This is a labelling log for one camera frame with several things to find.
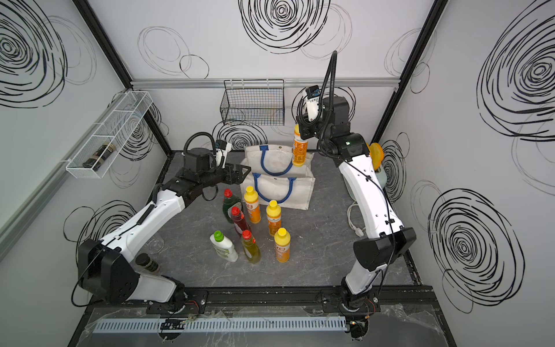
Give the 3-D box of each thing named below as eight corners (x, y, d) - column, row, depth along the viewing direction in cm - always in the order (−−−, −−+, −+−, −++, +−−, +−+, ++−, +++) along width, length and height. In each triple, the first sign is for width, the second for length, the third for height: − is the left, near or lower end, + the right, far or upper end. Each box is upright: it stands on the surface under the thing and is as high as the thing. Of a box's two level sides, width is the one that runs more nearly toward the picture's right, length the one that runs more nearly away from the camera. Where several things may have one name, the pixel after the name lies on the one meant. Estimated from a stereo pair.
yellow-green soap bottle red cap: (252, 266, 83) (247, 250, 69) (244, 254, 86) (236, 235, 72) (261, 259, 85) (257, 242, 71) (252, 247, 88) (247, 228, 74)
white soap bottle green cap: (218, 255, 86) (205, 235, 71) (224, 247, 88) (212, 226, 73) (234, 265, 83) (223, 246, 68) (239, 257, 85) (230, 237, 70)
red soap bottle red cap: (236, 232, 91) (227, 211, 77) (242, 226, 93) (235, 205, 79) (244, 241, 89) (237, 221, 75) (250, 235, 90) (245, 214, 76)
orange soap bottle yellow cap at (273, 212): (273, 240, 90) (271, 213, 72) (267, 233, 92) (264, 205, 74) (281, 234, 92) (281, 206, 74) (275, 227, 94) (273, 198, 76)
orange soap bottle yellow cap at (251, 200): (250, 225, 95) (244, 198, 78) (252, 214, 98) (245, 186, 81) (260, 225, 95) (255, 198, 78) (260, 214, 98) (256, 186, 81)
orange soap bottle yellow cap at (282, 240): (281, 267, 83) (282, 245, 65) (274, 258, 85) (272, 234, 67) (290, 259, 85) (292, 235, 67) (282, 250, 87) (282, 225, 69)
